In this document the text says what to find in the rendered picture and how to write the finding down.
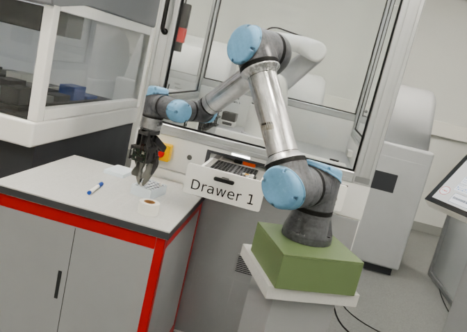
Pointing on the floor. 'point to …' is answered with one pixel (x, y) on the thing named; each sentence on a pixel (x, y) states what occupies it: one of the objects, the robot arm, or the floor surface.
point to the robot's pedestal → (285, 304)
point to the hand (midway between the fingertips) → (142, 180)
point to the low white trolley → (91, 251)
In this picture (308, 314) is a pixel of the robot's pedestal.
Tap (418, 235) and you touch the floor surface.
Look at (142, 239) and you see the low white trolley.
